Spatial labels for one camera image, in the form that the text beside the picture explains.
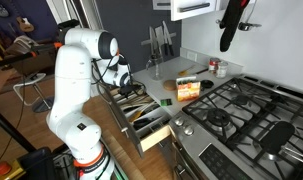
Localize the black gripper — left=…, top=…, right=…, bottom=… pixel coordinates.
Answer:
left=119, top=83, right=143, bottom=98

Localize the open wooden drawer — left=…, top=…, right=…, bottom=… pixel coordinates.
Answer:
left=105, top=81, right=172, bottom=158

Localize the orange spice jar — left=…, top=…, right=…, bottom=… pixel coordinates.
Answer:
left=175, top=75, right=202, bottom=102

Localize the small spice jar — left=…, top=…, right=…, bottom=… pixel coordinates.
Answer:
left=215, top=61, right=229, bottom=79

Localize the black ladle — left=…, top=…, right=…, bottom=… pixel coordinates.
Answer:
left=133, top=118, right=153, bottom=131

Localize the white cutlery tray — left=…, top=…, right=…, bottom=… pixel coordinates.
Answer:
left=115, top=86, right=169, bottom=135

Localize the green packet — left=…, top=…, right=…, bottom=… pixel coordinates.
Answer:
left=159, top=98, right=174, bottom=108

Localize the round cork coaster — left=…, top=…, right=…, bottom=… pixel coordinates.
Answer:
left=162, top=79, right=178, bottom=92

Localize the magnetic knife strip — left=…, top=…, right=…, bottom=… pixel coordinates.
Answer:
left=140, top=31, right=177, bottom=46

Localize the yellow smiley spatula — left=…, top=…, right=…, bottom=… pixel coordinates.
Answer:
left=177, top=64, right=196, bottom=77

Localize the narrow kitchen knife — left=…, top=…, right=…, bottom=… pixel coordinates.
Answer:
left=148, top=26, right=156, bottom=56

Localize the silver stove knob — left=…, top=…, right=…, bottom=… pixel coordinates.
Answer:
left=174, top=116, right=186, bottom=127
left=182, top=124, right=195, bottom=137

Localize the wide blade kitchen knife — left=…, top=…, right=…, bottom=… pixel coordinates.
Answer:
left=154, top=26, right=166, bottom=56

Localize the long pointed kitchen knife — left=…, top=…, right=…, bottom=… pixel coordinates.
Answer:
left=162, top=20, right=175, bottom=57

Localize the small black round lid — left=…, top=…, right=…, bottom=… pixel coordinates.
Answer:
left=200, top=79, right=215, bottom=90

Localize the small white cabinet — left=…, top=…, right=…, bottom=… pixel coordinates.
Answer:
left=152, top=0, right=172, bottom=11

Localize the white stool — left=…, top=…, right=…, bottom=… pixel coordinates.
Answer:
left=12, top=72, right=55, bottom=114

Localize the stainless gas stove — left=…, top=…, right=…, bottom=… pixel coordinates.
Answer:
left=167, top=74, right=303, bottom=180

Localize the black controller box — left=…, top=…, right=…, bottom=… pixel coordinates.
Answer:
left=17, top=147, right=59, bottom=180

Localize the black oven mitt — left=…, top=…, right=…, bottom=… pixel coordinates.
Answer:
left=219, top=0, right=251, bottom=53

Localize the black horizontal bar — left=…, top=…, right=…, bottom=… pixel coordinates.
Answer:
left=0, top=46, right=59, bottom=71

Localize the black slanted pole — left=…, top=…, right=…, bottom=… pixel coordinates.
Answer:
left=0, top=104, right=37, bottom=154

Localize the red emergency stop button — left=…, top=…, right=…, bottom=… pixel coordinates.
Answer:
left=0, top=159, right=25, bottom=180

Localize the grey guitar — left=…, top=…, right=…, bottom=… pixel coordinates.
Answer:
left=0, top=1, right=11, bottom=19

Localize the black flat pan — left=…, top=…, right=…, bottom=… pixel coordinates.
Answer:
left=259, top=120, right=303, bottom=168

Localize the orange handled utensil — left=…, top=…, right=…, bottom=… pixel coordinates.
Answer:
left=129, top=110, right=145, bottom=124

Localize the clear glass jar with handle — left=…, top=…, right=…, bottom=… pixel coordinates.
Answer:
left=145, top=53, right=166, bottom=81

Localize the white wall outlet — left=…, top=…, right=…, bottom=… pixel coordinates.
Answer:
left=186, top=49, right=198, bottom=63

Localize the white cabinet door with handle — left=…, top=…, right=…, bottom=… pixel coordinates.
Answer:
left=170, top=0, right=226, bottom=22

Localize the silver cabinet bar handle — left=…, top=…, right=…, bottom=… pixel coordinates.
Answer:
left=179, top=2, right=211, bottom=14

